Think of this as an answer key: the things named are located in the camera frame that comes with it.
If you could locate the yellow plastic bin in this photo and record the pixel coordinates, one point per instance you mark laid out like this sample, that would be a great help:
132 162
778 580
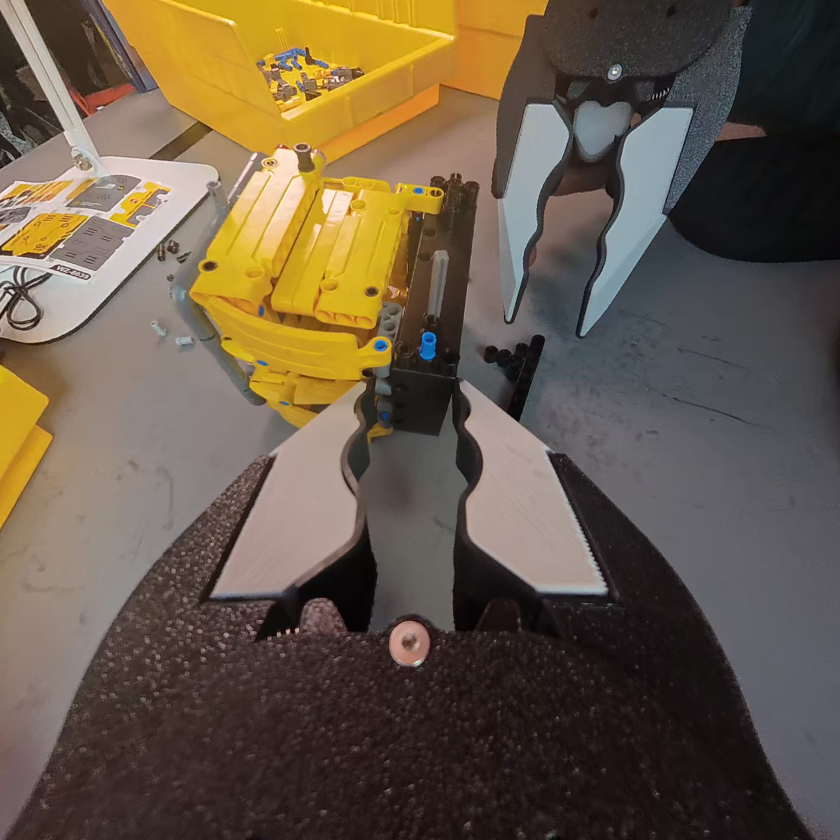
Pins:
485 46
19 420
216 65

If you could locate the person's right hand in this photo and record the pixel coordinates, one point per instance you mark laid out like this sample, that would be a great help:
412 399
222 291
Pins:
584 178

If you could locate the instruction sheet on white stand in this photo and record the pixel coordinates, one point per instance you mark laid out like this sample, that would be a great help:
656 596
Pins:
98 292

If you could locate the black padded armrest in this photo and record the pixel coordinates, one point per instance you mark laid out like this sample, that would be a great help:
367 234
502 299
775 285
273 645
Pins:
754 210

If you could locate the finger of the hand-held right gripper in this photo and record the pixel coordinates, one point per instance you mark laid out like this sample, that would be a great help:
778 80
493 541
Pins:
531 170
646 177

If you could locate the long black lego beam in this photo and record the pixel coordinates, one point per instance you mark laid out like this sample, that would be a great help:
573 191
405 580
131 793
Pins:
528 380

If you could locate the pile of black red pins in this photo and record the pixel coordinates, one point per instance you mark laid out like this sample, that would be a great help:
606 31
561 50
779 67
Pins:
174 248

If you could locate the heap of mixed lego parts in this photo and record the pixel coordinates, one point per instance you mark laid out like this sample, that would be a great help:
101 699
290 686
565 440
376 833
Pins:
308 82

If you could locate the person's right forearm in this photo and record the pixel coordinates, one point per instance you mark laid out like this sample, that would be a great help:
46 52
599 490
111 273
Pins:
787 65

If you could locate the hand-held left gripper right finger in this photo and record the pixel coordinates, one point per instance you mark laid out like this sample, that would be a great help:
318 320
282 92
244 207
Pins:
518 518

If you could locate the yellow grey sticker sheet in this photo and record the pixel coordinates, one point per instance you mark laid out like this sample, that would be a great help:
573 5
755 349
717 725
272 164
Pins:
72 223

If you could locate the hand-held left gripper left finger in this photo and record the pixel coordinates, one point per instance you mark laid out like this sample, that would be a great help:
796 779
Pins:
295 518

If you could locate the yellow black lego robot body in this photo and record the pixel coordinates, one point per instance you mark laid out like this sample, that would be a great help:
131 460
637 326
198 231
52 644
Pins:
295 229

